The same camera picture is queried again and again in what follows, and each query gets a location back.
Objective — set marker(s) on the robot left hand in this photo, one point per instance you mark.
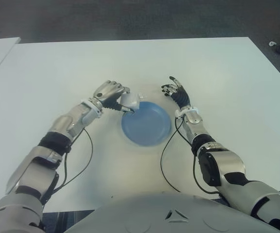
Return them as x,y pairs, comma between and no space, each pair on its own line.
108,95

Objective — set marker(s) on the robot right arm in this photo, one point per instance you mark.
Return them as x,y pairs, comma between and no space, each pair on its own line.
215,162

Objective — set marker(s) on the blue plastic plate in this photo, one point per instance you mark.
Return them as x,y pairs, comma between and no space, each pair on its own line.
149,126

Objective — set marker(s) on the small white floor object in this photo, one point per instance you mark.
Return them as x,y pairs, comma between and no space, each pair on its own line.
272,43

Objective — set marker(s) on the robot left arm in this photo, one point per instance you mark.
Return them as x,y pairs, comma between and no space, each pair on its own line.
54,143

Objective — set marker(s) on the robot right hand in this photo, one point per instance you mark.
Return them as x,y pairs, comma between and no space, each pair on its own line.
178,93

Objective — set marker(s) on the grey robot torso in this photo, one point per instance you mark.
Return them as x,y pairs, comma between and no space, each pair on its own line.
173,213

